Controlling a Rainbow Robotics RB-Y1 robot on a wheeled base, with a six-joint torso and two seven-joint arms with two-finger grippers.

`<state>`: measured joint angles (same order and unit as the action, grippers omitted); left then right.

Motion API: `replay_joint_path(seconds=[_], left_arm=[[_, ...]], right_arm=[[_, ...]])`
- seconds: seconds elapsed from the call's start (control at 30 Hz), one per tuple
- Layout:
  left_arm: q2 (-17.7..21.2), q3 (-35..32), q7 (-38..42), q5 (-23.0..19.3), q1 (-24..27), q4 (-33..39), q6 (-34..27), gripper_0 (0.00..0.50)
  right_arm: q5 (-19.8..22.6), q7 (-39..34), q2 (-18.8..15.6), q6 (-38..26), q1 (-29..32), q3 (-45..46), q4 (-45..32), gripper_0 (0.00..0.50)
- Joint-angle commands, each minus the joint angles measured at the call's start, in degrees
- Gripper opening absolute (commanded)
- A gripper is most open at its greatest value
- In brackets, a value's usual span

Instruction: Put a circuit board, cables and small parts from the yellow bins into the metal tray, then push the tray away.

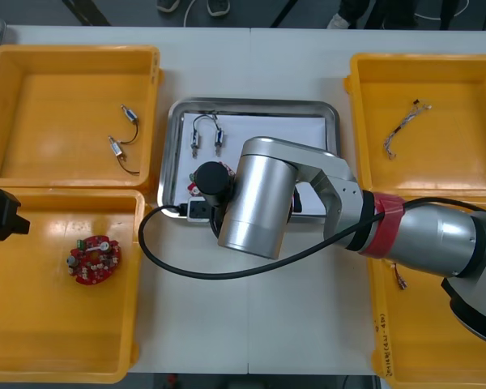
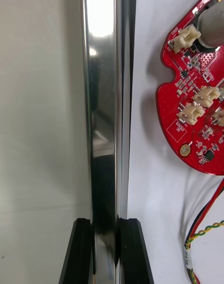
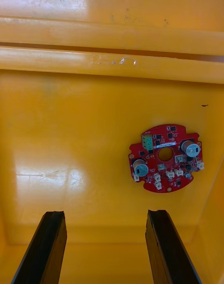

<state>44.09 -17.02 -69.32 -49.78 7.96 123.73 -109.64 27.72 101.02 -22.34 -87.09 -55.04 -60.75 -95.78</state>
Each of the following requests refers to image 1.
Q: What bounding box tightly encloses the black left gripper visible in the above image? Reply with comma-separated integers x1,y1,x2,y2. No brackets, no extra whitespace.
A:
0,187,32,244

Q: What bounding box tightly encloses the blue-white twisted wire harness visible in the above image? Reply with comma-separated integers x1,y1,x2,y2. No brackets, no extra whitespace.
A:
382,98,433,162

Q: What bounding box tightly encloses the round red circuit board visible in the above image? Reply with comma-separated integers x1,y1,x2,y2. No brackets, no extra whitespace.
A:
66,234,123,287
185,160,238,199

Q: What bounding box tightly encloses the yellow-orange plastic bin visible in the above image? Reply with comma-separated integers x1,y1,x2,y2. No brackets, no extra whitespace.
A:
343,52,486,203
0,188,153,384
0,44,164,190
364,196,486,389

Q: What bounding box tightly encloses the white cable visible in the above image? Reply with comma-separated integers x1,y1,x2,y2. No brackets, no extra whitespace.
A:
183,0,199,26
449,0,471,20

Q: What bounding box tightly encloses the red-black wire harness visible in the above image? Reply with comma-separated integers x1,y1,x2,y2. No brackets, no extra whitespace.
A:
390,262,411,291

